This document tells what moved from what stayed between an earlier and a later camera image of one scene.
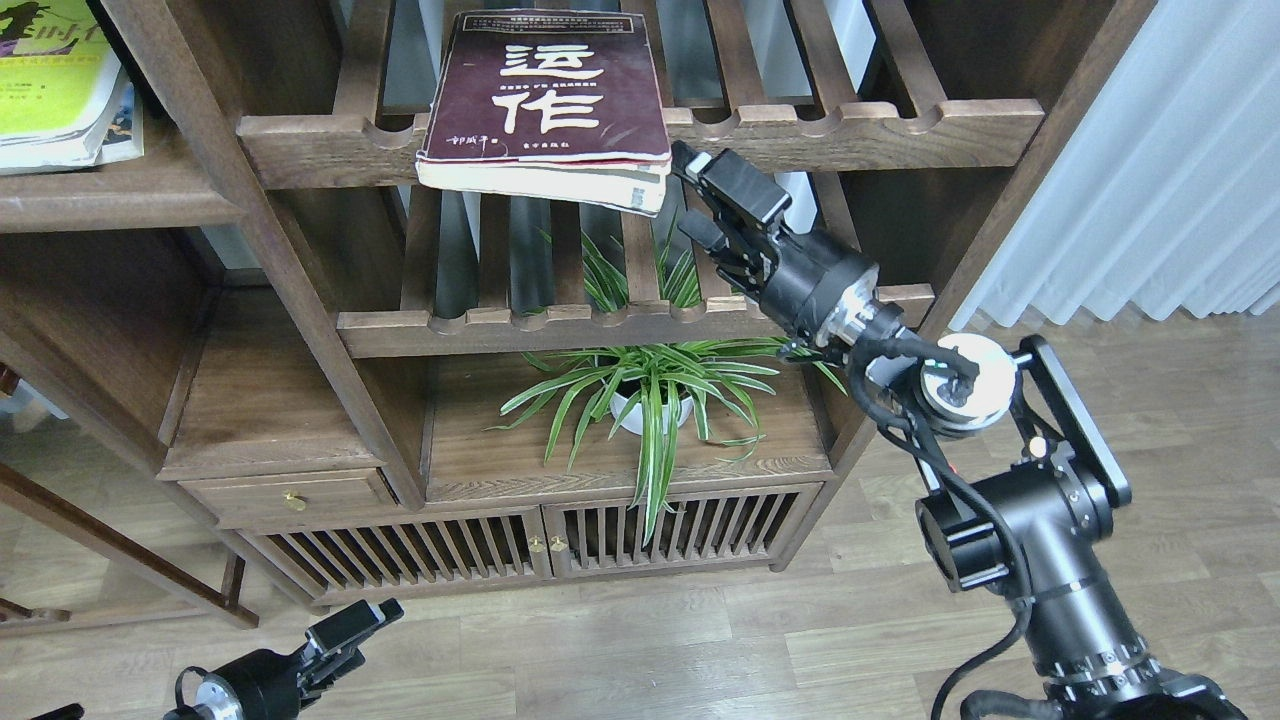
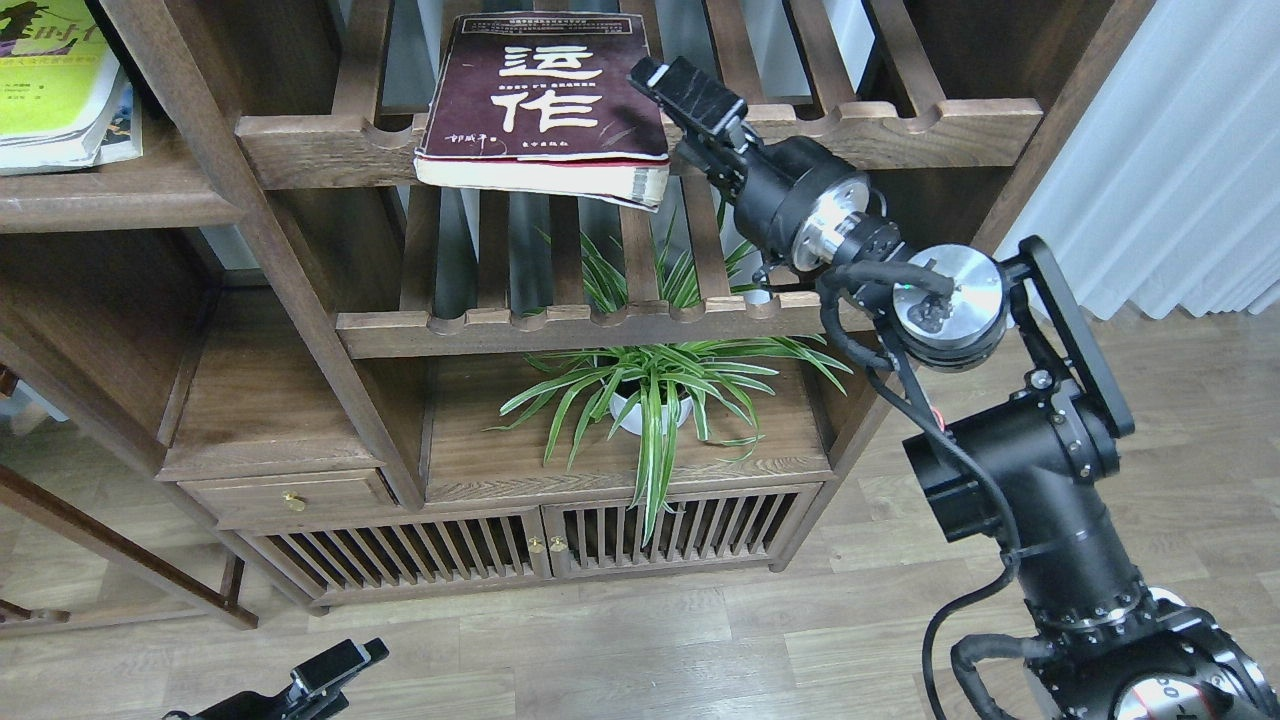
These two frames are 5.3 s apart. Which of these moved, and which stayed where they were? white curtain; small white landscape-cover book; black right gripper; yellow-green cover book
Moved: black right gripper
Stayed: small white landscape-cover book; white curtain; yellow-green cover book
